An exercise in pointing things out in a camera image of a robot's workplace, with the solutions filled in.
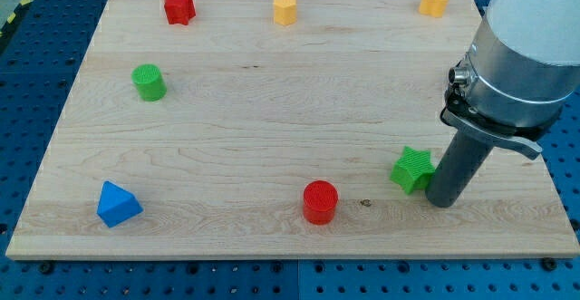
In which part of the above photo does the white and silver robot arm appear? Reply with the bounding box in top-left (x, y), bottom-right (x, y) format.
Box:
top-left (440, 0), bottom-right (579, 160)

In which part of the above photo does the green star block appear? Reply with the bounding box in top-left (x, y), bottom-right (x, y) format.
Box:
top-left (390, 146), bottom-right (435, 195)

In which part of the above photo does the red star block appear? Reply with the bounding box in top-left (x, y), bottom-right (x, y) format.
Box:
top-left (164, 0), bottom-right (196, 25)

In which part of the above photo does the light wooden board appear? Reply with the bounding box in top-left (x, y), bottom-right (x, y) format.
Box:
top-left (6, 0), bottom-right (579, 261)

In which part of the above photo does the red cylinder block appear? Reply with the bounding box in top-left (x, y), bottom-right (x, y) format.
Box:
top-left (303, 180), bottom-right (339, 225)

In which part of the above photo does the yellow hexagon block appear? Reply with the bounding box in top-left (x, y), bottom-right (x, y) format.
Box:
top-left (273, 0), bottom-right (297, 25)

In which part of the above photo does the green cylinder block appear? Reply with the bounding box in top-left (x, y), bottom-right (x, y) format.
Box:
top-left (131, 63), bottom-right (167, 102)

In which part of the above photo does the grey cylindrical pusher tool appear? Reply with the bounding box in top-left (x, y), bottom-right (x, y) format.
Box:
top-left (425, 131), bottom-right (493, 208)

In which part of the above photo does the blue triangle block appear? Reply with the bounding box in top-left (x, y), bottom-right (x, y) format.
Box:
top-left (97, 181), bottom-right (143, 227)

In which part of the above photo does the yellow heart block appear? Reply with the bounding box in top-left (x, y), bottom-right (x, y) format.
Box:
top-left (418, 0), bottom-right (449, 18)

